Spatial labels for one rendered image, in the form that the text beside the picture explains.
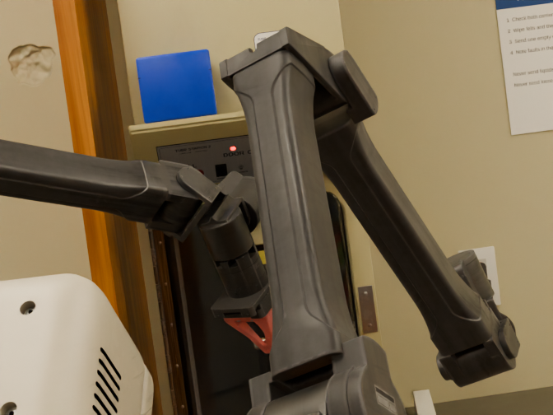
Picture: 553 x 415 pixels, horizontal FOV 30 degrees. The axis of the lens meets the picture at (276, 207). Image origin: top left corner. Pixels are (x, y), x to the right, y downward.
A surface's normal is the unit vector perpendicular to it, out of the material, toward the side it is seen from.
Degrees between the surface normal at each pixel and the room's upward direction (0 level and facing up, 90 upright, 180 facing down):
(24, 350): 48
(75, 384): 66
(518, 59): 90
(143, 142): 135
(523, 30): 90
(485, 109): 90
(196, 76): 90
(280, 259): 58
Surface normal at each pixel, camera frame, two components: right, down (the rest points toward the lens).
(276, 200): -0.54, -0.42
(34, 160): 0.52, -0.59
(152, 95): 0.06, 0.04
